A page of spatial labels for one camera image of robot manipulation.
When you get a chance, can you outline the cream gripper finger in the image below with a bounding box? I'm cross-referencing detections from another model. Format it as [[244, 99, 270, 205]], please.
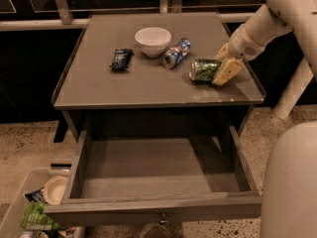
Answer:
[[215, 43, 231, 60], [212, 58, 242, 86]]

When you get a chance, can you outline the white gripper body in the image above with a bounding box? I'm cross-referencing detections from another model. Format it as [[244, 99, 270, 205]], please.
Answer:
[[228, 24, 265, 61]]

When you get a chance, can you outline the green soda can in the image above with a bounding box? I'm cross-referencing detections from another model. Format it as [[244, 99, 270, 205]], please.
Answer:
[[189, 59, 222, 82]]

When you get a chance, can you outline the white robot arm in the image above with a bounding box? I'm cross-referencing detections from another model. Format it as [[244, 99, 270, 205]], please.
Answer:
[[213, 0, 317, 238]]

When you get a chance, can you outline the blue soda can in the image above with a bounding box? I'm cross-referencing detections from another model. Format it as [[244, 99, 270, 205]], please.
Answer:
[[161, 38, 191, 69]]

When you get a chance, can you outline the grey cabinet with top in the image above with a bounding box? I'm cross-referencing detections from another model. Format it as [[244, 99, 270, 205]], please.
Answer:
[[53, 13, 264, 136]]

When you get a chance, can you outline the open grey top drawer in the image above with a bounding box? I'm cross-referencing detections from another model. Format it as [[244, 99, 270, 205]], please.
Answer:
[[46, 127, 262, 226]]

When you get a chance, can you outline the small metal drawer knob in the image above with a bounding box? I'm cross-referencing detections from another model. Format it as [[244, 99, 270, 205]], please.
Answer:
[[158, 213, 168, 225]]

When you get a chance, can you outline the white ceramic bowl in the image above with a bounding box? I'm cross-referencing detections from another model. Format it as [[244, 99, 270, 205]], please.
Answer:
[[135, 27, 171, 58]]

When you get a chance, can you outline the dark blue snack bag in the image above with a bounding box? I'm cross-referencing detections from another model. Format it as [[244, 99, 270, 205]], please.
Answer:
[[110, 49, 134, 71]]

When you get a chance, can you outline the white paper bowl in bin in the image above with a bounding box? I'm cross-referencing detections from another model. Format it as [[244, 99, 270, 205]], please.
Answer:
[[44, 176, 67, 205]]

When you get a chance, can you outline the dark snack bag in bin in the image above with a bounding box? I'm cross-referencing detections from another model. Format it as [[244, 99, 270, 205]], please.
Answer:
[[23, 187, 46, 203]]

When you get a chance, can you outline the green chip bag in bin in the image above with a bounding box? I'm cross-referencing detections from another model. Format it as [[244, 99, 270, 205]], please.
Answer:
[[20, 201, 60, 231]]

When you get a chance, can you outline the clear plastic storage bin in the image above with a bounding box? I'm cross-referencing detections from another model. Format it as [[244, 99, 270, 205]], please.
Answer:
[[0, 168, 87, 238]]

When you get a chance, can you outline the metal window railing frame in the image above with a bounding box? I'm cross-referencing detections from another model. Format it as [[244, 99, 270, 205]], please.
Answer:
[[0, 0, 265, 31]]

